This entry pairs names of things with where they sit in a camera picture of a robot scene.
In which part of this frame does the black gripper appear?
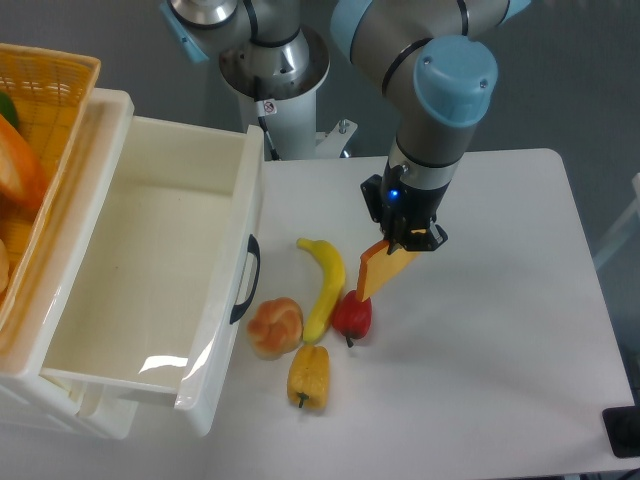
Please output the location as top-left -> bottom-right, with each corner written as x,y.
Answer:
381,154 -> 458,254

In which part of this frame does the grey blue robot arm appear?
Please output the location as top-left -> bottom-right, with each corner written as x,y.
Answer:
161,1 -> 526,252

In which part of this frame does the round bread roll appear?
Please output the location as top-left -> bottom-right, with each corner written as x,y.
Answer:
246,297 -> 303,360

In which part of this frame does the open white upper drawer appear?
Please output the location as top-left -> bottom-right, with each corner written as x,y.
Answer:
43,117 -> 264,436

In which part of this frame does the white drawer cabinet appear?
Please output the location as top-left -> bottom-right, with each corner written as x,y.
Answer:
1,88 -> 136,439

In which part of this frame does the orange bread loaf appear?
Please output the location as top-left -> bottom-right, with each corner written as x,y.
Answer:
1,117 -> 48,210

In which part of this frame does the yellow banana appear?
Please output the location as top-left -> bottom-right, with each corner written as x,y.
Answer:
296,238 -> 346,344

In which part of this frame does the red bell pepper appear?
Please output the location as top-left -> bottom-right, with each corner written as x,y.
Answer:
332,290 -> 372,348

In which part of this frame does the yellow bell pepper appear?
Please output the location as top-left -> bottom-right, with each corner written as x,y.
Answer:
287,345 -> 330,411

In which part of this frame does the black device at table edge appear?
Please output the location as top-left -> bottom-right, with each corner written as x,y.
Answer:
602,406 -> 639,458

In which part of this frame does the yellow woven basket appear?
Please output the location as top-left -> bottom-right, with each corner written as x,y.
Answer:
1,44 -> 101,349

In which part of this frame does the green vegetable in basket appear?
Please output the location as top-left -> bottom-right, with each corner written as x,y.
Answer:
0,91 -> 19,130

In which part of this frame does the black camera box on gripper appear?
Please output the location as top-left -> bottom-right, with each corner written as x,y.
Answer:
360,174 -> 384,223

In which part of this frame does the black drawer handle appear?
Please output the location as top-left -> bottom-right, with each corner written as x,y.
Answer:
229,234 -> 261,325

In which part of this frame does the black cable on pedestal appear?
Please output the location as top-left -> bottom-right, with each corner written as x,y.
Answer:
253,74 -> 282,162

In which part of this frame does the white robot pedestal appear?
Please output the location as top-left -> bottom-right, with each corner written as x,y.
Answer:
219,26 -> 358,161

